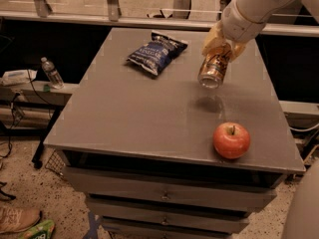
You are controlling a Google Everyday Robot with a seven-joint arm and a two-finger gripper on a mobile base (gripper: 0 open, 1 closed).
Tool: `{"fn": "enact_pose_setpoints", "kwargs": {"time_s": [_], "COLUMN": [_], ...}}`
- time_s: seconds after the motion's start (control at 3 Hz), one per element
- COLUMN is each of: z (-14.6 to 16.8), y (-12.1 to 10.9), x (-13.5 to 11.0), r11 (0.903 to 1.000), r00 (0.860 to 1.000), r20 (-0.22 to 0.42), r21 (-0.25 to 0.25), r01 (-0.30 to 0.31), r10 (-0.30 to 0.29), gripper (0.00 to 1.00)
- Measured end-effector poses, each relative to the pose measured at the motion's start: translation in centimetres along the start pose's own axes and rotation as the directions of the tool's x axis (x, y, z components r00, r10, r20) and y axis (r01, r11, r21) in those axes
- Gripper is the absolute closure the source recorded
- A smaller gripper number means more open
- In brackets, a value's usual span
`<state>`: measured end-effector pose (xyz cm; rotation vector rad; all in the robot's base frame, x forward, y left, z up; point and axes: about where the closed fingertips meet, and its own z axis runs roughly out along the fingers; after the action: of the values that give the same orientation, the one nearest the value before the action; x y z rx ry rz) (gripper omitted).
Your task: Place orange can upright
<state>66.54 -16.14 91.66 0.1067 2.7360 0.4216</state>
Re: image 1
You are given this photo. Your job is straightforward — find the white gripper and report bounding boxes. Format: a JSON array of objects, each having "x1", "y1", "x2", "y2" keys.
[{"x1": 201, "y1": 0, "x2": 265, "y2": 62}]

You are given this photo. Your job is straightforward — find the orange soda can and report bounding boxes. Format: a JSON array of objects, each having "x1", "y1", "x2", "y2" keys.
[{"x1": 197, "y1": 49, "x2": 231, "y2": 89}]

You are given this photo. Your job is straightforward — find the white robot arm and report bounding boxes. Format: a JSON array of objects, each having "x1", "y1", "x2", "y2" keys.
[{"x1": 202, "y1": 0, "x2": 319, "y2": 239}]

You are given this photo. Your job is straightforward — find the blue chip bag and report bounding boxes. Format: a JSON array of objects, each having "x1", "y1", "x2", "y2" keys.
[{"x1": 128, "y1": 31, "x2": 188, "y2": 77}]

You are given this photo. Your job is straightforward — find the red apple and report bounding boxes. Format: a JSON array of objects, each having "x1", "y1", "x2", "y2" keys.
[{"x1": 212, "y1": 122, "x2": 250, "y2": 159}]

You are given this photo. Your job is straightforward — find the grey drawer cabinet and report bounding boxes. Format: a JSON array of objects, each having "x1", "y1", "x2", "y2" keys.
[{"x1": 46, "y1": 28, "x2": 304, "y2": 239}]

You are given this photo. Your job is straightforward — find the clear plastic water bottle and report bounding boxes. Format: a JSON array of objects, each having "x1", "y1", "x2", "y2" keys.
[{"x1": 41, "y1": 57, "x2": 64, "y2": 89}]

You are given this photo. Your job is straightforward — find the white tissue pack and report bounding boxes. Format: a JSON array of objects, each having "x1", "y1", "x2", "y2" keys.
[{"x1": 1, "y1": 69, "x2": 37, "y2": 86}]

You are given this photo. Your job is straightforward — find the low side bench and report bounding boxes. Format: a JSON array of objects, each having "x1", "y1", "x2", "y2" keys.
[{"x1": 0, "y1": 81, "x2": 79, "y2": 169}]

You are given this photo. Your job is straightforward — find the green snack package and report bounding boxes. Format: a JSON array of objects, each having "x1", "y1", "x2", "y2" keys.
[{"x1": 18, "y1": 219, "x2": 55, "y2": 239}]

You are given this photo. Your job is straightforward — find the tan sneaker shoe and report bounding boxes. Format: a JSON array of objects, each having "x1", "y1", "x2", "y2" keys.
[{"x1": 0, "y1": 207, "x2": 41, "y2": 234}]

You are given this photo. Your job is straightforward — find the black cable on bench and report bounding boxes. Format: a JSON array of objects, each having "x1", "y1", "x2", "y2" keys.
[{"x1": 0, "y1": 69, "x2": 54, "y2": 159}]

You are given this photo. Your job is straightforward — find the wire mesh basket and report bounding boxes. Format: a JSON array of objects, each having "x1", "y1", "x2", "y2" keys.
[{"x1": 45, "y1": 150, "x2": 65, "y2": 177}]

